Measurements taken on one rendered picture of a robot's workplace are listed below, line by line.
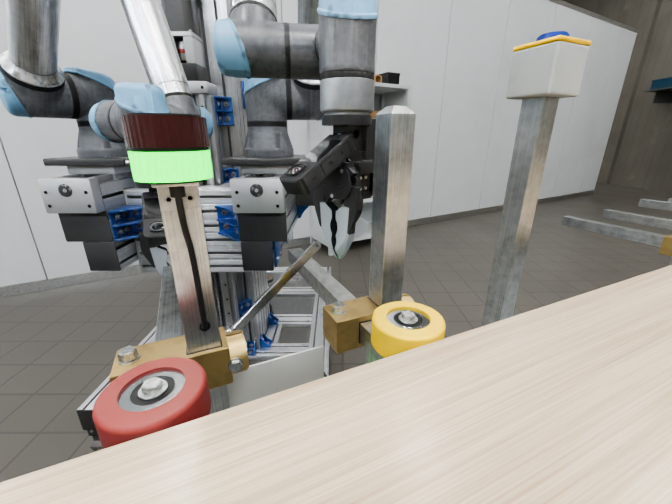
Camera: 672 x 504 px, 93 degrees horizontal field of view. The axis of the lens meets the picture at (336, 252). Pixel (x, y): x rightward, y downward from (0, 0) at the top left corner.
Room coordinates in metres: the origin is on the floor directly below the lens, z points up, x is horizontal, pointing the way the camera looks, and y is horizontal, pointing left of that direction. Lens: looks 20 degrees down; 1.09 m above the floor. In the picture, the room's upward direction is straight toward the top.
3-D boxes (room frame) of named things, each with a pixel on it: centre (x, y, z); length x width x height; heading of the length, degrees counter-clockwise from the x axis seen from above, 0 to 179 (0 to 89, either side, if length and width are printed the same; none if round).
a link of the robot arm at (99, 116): (0.67, 0.40, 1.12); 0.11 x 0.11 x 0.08; 54
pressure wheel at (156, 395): (0.20, 0.15, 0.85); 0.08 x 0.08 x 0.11
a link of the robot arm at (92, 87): (1.02, 0.71, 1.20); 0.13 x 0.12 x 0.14; 144
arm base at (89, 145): (1.03, 0.70, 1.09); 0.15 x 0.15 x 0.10
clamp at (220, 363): (0.30, 0.17, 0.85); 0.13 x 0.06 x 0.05; 115
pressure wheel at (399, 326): (0.31, -0.08, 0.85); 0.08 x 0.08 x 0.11
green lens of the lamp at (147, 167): (0.27, 0.13, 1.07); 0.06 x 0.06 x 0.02
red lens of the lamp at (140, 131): (0.27, 0.13, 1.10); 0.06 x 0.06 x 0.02
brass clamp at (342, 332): (0.41, -0.05, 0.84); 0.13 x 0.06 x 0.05; 115
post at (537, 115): (0.53, -0.31, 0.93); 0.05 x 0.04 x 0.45; 115
